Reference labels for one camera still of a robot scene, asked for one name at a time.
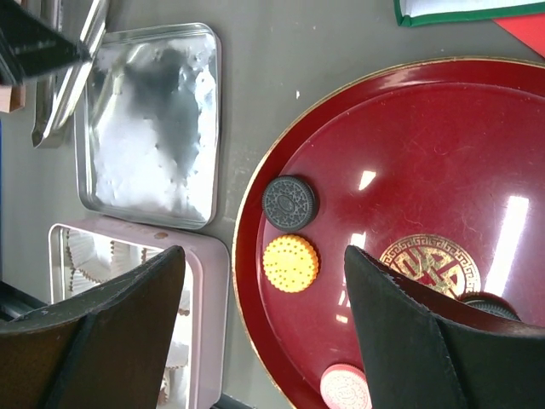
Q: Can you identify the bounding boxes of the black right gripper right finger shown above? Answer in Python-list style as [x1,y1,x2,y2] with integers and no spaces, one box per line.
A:
[344,245,544,408]

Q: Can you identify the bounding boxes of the silver tin lid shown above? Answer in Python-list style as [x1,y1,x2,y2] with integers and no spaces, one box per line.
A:
[74,23,221,230]

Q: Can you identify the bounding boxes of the pink cookie tin box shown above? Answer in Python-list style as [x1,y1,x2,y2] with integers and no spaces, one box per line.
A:
[49,216,229,408]

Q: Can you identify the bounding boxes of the red round lacquer tray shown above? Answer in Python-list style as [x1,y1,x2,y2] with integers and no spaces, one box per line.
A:
[232,57,544,408]

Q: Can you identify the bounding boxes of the pink sandwich cookie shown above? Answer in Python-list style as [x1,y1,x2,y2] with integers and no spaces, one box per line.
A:
[319,363,372,409]

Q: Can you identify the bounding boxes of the orange round dotted cookie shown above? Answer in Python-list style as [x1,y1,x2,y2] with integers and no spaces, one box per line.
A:
[262,234,319,293]

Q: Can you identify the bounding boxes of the green ring binder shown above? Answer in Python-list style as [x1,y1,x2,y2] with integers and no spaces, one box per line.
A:
[393,0,544,27]

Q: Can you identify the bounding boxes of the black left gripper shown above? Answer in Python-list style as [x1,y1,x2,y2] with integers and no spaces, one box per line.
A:
[1,0,91,85]

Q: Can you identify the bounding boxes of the black sandwich cookie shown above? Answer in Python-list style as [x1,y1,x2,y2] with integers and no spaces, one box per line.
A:
[261,175,319,233]
[461,297,520,321]

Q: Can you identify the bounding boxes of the red folder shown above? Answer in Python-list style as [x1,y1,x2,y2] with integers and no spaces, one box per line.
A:
[495,14,545,57]

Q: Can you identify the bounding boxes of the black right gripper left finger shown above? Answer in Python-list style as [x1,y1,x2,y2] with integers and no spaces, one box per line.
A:
[1,245,186,408]

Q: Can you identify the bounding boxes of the metal tongs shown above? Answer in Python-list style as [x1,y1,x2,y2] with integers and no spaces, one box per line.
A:
[32,0,111,148]

